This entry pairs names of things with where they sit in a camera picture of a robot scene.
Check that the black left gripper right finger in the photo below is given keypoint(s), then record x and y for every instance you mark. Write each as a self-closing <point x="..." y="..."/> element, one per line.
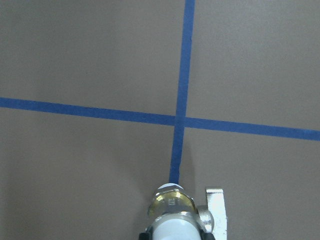
<point x="207" y="236"/>

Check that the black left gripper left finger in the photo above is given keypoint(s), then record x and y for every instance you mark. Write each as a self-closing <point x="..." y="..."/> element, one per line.
<point x="145" y="236"/>

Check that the white PPR brass valve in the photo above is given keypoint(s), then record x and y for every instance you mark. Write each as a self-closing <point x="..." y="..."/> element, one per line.
<point x="173" y="214"/>

